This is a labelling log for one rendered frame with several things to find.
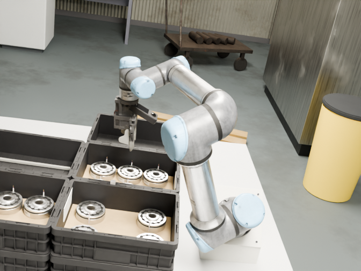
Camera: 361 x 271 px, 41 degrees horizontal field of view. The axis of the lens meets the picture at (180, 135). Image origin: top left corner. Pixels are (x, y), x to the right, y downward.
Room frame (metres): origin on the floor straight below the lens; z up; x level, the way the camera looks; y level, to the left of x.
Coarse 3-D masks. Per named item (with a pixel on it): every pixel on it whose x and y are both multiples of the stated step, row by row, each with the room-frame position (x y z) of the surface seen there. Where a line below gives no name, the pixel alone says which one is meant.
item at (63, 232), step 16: (64, 192) 1.39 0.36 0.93; (160, 192) 1.49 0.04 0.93; (176, 208) 1.41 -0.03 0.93; (176, 224) 1.32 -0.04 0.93; (96, 240) 1.20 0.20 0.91; (112, 240) 1.20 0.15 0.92; (128, 240) 1.20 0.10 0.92; (144, 240) 1.21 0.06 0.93; (160, 240) 1.22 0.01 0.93; (176, 240) 1.23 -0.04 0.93
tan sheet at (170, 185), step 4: (88, 168) 1.73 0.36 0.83; (84, 172) 1.70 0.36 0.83; (88, 172) 1.71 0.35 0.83; (116, 172) 1.74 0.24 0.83; (84, 176) 1.67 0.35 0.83; (88, 176) 1.67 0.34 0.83; (116, 176) 1.71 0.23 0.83; (168, 176) 1.78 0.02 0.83; (172, 176) 1.79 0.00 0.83; (116, 180) 1.68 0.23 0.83; (168, 180) 1.75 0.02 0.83; (172, 180) 1.76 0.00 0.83; (136, 184) 1.67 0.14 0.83; (140, 184) 1.68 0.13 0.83; (144, 184) 1.68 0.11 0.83; (168, 184) 1.72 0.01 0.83; (172, 184) 1.72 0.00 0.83; (164, 188) 1.68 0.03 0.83; (168, 188) 1.69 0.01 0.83; (172, 188) 1.69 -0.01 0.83
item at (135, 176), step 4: (120, 168) 1.73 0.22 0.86; (124, 168) 1.73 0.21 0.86; (136, 168) 1.75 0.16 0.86; (120, 172) 1.70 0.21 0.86; (124, 172) 1.70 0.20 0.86; (136, 172) 1.72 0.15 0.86; (140, 172) 1.72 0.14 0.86; (124, 176) 1.67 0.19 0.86; (128, 176) 1.67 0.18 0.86; (132, 176) 1.68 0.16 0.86; (136, 176) 1.68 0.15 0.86; (140, 176) 1.70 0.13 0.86
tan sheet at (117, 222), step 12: (72, 216) 1.40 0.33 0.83; (108, 216) 1.43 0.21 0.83; (120, 216) 1.45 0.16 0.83; (132, 216) 1.46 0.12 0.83; (96, 228) 1.35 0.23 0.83; (108, 228) 1.37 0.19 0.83; (120, 228) 1.38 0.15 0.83; (132, 228) 1.39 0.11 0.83; (168, 228) 1.42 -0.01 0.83; (168, 240) 1.35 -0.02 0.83
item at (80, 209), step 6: (78, 204) 1.43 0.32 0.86; (84, 204) 1.44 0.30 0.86; (96, 204) 1.45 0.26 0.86; (102, 204) 1.45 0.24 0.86; (78, 210) 1.39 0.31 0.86; (84, 210) 1.40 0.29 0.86; (102, 210) 1.42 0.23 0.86; (84, 216) 1.37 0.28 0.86; (90, 216) 1.37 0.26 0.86; (96, 216) 1.38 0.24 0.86
